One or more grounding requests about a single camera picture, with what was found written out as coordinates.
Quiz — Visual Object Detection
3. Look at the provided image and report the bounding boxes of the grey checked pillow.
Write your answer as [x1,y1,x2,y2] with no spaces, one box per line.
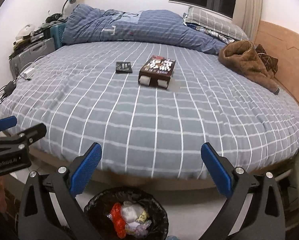
[184,7,249,41]

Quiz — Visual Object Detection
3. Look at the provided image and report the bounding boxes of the brown fleece garment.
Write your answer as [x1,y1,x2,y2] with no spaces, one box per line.
[218,40,280,95]

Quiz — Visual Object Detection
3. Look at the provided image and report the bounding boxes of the black lined trash bin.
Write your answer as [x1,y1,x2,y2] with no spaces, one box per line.
[84,186,169,239]

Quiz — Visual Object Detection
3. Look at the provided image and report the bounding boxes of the beige curtain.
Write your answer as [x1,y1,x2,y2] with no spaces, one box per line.
[232,0,263,41]

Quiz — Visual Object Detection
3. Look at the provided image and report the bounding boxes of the white charger with cable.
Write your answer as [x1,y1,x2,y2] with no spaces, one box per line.
[20,67,35,80]

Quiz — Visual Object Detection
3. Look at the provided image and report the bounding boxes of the brown cookie box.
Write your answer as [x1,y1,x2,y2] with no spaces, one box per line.
[138,55,175,89]

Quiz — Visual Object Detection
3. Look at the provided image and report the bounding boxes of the blue fuzzy slipper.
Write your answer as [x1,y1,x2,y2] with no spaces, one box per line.
[166,236,180,240]

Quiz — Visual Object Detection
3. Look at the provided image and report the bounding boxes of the wooden headboard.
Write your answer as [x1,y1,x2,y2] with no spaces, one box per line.
[255,21,299,104]

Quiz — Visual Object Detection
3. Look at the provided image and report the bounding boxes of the grey suitcase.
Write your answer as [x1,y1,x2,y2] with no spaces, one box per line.
[9,37,55,78]

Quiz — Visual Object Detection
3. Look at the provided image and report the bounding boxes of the small black sachet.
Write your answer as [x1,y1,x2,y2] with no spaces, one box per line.
[115,61,133,74]

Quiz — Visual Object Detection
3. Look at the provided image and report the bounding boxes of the red snack wrapper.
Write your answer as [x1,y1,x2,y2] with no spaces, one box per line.
[111,203,127,239]

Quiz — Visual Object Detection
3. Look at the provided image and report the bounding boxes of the teal suitcase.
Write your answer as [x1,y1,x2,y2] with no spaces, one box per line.
[50,23,66,50]

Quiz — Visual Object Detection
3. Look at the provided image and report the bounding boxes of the blue striped duvet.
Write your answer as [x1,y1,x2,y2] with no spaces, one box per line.
[62,4,225,55]

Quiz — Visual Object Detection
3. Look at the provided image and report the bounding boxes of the grey checked bed sheet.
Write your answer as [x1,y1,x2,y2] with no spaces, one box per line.
[0,42,299,179]

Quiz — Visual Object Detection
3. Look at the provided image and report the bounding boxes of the black power adapter cable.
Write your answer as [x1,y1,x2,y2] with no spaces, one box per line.
[0,78,18,105]

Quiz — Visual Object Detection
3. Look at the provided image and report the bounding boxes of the white helmet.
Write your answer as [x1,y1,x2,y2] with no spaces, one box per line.
[15,24,35,41]

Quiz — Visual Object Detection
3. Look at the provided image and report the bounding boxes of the dark diamond pattern cushion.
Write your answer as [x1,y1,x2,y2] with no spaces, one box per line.
[256,44,278,77]

